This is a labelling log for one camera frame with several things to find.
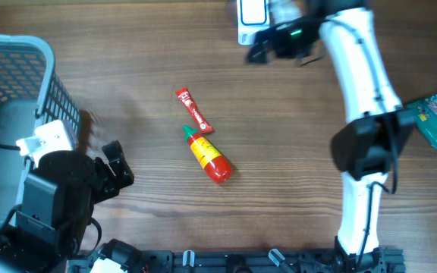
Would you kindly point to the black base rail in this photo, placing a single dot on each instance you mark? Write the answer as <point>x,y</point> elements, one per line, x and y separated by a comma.
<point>117,256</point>

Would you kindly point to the red sauce bottle green cap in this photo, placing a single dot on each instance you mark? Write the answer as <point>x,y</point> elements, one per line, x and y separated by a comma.
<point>215,165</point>

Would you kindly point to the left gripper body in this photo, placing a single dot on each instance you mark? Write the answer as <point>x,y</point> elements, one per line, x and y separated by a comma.
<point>105,184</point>

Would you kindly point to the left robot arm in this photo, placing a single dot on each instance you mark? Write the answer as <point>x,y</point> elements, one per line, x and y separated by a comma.
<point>45,231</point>

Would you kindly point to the white barcode scanner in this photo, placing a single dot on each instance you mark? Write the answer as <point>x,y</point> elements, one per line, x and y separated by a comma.
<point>252,16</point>

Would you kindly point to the red sachet stick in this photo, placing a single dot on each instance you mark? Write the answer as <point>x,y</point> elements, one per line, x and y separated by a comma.
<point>185,97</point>

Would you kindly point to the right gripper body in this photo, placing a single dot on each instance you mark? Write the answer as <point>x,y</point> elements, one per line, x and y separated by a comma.
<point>276,37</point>

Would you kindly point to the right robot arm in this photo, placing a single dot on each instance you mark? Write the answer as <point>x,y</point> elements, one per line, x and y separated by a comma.
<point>367,149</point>

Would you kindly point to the grey plastic mesh basket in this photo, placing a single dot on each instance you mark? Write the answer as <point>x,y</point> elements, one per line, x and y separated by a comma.
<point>31,95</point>

